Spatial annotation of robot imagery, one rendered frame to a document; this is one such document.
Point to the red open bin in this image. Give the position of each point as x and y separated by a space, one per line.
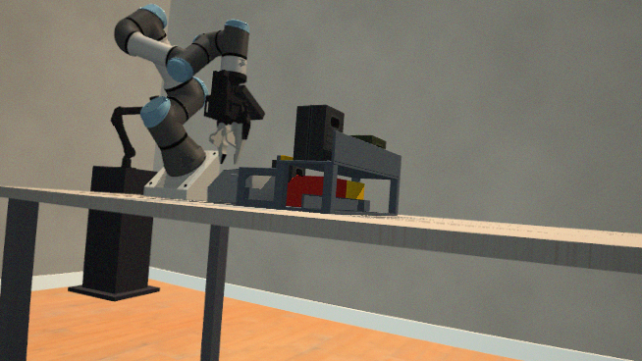
310 185

